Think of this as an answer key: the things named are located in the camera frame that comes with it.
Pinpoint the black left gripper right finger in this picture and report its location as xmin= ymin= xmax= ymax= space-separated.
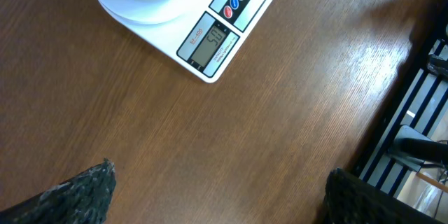
xmin=325 ymin=168 xmax=442 ymax=224

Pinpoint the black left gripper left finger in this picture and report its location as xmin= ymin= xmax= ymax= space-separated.
xmin=1 ymin=159 xmax=116 ymax=224

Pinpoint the white digital kitchen scale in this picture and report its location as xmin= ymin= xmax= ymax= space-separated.
xmin=100 ymin=0 xmax=272 ymax=83

